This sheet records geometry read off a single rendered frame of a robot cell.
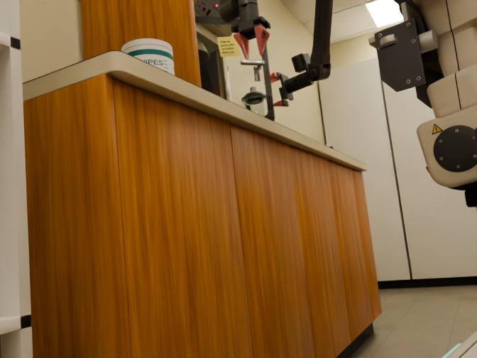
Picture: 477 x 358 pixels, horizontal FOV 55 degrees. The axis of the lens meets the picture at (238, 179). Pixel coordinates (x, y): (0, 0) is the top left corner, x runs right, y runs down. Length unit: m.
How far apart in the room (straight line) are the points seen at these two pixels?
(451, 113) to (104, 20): 1.26
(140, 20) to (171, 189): 0.90
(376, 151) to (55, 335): 3.89
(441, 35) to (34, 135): 0.93
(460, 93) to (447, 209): 3.31
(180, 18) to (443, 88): 0.89
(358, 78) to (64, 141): 4.00
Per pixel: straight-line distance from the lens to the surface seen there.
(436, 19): 1.24
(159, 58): 1.18
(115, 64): 0.88
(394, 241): 4.47
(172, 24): 1.64
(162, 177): 0.95
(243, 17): 1.39
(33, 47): 1.78
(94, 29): 1.88
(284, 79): 1.89
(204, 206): 1.07
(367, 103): 4.63
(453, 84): 1.15
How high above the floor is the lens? 0.57
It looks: 8 degrees up
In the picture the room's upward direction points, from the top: 6 degrees counter-clockwise
